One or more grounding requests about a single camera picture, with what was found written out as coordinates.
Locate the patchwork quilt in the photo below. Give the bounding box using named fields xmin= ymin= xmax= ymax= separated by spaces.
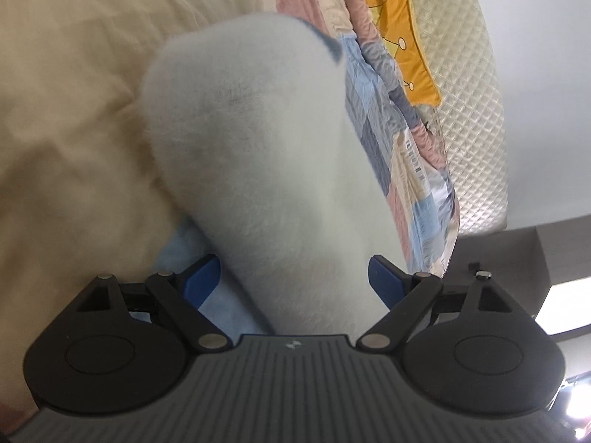
xmin=0 ymin=0 xmax=462 ymax=420

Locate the grey cabinet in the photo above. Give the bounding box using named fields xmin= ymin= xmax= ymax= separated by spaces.
xmin=441 ymin=214 xmax=591 ymax=339

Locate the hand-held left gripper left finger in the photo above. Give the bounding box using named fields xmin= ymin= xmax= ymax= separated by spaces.
xmin=74 ymin=254 xmax=228 ymax=351

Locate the yellow crown pillow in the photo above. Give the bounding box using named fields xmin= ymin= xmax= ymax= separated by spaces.
xmin=362 ymin=0 xmax=443 ymax=108

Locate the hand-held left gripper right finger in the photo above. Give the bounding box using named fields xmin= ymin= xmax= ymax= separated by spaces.
xmin=357 ymin=254 xmax=514 ymax=351

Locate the light blue cloth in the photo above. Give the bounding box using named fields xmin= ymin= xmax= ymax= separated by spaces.
xmin=152 ymin=224 xmax=273 ymax=335

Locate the cream quilted headboard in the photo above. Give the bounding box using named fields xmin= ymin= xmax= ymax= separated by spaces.
xmin=406 ymin=0 xmax=509 ymax=235

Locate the cream fluffy sweater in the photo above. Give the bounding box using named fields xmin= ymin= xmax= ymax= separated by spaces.
xmin=141 ymin=11 xmax=409 ymax=335

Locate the bright window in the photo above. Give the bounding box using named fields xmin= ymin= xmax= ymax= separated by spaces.
xmin=533 ymin=277 xmax=591 ymax=333

